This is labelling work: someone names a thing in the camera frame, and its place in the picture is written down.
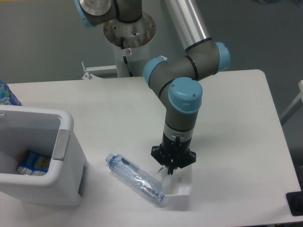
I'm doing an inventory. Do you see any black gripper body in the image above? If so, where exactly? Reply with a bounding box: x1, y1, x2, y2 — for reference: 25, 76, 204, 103
151, 134, 196, 168

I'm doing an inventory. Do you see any clear plastic water bottle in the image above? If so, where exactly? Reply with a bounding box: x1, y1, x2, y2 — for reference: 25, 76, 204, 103
106, 153, 165, 204

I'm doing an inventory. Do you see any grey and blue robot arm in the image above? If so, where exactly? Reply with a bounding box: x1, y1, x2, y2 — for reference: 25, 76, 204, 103
75, 0, 231, 174

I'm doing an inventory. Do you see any white plastic trash bin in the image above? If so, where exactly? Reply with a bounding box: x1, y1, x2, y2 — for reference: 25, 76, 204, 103
0, 105, 89, 206

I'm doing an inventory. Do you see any black clamp at table edge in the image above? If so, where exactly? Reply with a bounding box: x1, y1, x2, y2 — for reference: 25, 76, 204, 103
286, 191, 303, 217

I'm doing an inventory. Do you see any blue snack wrapper in bin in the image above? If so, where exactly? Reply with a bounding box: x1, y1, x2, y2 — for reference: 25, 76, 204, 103
16, 150, 51, 176

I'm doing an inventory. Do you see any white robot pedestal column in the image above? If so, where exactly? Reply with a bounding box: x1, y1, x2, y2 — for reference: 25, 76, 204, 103
103, 12, 157, 78

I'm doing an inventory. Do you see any white pedestal base bracket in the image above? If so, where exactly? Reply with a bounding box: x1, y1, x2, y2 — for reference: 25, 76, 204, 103
81, 54, 169, 80

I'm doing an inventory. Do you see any black cable on pedestal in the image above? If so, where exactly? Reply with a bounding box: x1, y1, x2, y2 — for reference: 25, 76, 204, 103
120, 36, 134, 77

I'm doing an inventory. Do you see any white frame at right edge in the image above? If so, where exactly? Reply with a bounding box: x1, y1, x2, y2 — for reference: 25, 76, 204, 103
280, 80, 303, 125

